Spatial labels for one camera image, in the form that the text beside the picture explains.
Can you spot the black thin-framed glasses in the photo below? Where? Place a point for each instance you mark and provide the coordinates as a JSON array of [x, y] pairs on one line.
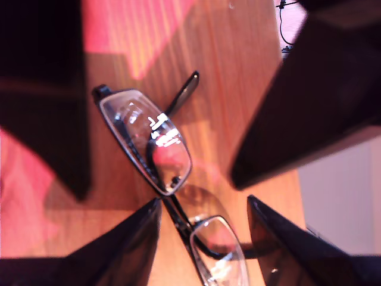
[[140, 134]]

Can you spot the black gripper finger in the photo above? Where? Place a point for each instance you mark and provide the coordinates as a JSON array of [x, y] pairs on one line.
[[282, 247], [44, 104], [128, 247], [312, 104]]

